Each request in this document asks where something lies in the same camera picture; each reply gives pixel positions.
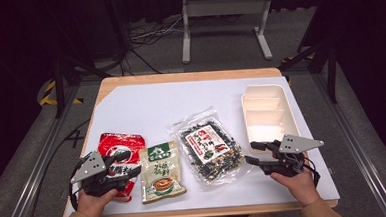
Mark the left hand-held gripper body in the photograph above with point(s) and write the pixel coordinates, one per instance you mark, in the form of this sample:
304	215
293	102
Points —
90	167

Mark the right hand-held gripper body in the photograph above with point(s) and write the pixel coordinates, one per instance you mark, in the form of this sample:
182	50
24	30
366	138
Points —
295	150

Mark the red seasoning packet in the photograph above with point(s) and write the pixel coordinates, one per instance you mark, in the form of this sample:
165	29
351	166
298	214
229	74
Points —
119	144

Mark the beige green-topped seasoning packet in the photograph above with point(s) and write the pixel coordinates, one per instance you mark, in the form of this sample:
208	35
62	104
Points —
160	170

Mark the cream divided plastic container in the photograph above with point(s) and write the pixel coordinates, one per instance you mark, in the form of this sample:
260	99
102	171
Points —
268	114

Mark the clear bag of dried seaweed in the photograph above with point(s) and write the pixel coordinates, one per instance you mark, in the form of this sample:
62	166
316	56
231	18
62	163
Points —
209	147

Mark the person's left hand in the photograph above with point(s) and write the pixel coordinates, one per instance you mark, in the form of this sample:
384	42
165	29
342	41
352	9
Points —
92	204

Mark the person's right hand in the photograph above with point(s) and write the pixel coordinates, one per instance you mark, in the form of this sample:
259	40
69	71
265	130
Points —
298	186

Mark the white paper sheet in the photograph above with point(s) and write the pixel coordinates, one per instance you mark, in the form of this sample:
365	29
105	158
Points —
167	106

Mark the yellow black hazard tape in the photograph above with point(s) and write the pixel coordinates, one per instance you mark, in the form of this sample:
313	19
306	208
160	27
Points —
48	92

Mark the black metal stand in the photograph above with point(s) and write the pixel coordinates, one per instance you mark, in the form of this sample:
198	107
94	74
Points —
59	85
329	64

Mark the aluminium floor rail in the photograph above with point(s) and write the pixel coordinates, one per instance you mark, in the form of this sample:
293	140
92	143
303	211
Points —
34	173
356	146

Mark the white metal desk frame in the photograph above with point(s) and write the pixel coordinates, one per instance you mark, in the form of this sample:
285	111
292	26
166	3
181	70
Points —
224	6

